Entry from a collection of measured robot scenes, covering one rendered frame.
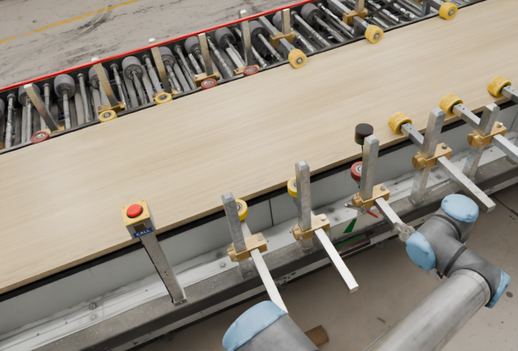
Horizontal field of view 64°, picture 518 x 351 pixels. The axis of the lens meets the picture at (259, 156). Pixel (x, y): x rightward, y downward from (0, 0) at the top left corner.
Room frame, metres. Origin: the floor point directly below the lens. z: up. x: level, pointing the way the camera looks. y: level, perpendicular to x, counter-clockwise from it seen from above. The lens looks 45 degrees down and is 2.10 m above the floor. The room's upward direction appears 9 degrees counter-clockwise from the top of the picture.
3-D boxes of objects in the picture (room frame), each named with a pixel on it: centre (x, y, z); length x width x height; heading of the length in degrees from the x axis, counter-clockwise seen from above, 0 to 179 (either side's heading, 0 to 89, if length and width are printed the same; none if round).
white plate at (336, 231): (0.92, -0.35, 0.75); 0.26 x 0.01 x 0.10; 106
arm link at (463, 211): (0.62, -0.50, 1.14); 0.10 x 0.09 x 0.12; 124
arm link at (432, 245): (0.55, -0.41, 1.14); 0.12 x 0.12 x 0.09; 34
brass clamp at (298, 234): (0.89, -0.15, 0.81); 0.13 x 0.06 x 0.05; 106
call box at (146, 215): (0.74, 0.36, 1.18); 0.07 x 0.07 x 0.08; 16
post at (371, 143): (0.95, -0.37, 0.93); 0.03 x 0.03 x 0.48; 16
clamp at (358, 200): (0.96, -0.39, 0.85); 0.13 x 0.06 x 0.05; 106
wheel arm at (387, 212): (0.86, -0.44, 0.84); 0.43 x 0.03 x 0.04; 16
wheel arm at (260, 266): (0.77, 0.06, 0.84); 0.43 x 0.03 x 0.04; 16
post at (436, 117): (1.02, -0.61, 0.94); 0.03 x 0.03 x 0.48; 16
